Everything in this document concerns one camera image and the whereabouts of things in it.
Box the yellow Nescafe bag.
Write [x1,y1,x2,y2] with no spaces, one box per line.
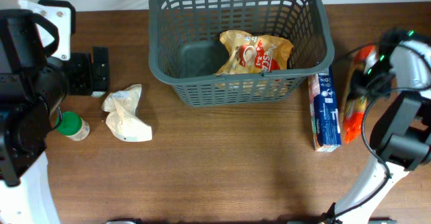
[216,30,294,75]

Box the cream plastic bag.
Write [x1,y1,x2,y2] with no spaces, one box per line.
[102,84,153,143]

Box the grey plastic basket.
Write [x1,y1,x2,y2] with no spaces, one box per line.
[149,0,334,107]

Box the orange spaghetti packet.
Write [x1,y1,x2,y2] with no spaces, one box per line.
[341,46,377,143]

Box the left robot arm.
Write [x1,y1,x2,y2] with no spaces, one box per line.
[1,0,110,223]

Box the blue tissue pack box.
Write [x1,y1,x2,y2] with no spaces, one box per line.
[308,67,341,152]

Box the green lid jar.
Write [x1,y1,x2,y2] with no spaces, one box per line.
[57,112,90,141]
[91,91,106,98]

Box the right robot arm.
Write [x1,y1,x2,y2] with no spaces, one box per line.
[323,28,430,223]

